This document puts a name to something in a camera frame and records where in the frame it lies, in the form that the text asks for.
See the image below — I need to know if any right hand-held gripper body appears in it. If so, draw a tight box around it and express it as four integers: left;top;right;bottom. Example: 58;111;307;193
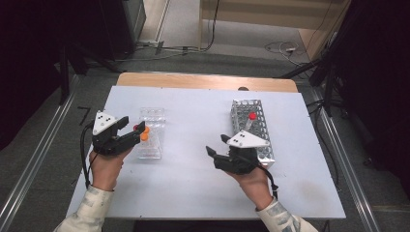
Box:
213;129;271;176

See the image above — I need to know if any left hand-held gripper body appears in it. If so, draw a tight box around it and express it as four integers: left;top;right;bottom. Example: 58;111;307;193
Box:
91;109;132;158

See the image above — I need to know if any clear acrylic test tube rack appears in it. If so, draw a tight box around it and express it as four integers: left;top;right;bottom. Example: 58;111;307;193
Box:
136;106;166;160

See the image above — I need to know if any person's left hand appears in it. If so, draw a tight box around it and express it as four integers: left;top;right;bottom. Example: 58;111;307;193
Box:
89;148;133;191

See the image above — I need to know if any person's right hand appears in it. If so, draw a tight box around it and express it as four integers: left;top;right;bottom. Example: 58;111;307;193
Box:
225;165;275;212

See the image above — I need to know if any black metal stand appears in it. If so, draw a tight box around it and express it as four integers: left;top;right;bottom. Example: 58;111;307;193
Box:
279;57;346;118
57;41;125;106

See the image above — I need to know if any dark cabinet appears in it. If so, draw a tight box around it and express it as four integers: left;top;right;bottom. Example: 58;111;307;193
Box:
100;0;147;61

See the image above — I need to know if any dark curtain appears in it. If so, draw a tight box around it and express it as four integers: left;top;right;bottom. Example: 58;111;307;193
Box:
0;0;102;153
332;0;410;194

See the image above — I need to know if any wooden panel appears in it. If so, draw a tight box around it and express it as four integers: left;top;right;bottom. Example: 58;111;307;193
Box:
198;0;352;61

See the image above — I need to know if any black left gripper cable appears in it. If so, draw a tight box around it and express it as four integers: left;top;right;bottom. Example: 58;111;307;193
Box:
79;120;97;189

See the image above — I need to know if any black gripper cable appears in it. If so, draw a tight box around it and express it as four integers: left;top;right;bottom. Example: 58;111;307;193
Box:
79;120;97;189
257;163;279;201

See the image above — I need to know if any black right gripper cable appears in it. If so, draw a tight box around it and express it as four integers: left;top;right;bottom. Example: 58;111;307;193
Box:
257;163;279;201

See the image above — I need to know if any metal floor rail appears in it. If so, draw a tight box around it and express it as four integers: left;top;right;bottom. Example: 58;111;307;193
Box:
0;74;81;224
309;86;382;232

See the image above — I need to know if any grey floor cable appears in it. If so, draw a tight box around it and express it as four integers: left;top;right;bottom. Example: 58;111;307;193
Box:
115;40;208;63

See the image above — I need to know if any white floor cable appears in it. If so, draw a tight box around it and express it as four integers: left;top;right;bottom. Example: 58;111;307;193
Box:
264;41;306;67

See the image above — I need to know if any black hanging cable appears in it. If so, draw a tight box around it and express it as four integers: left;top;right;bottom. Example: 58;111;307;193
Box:
205;0;221;51

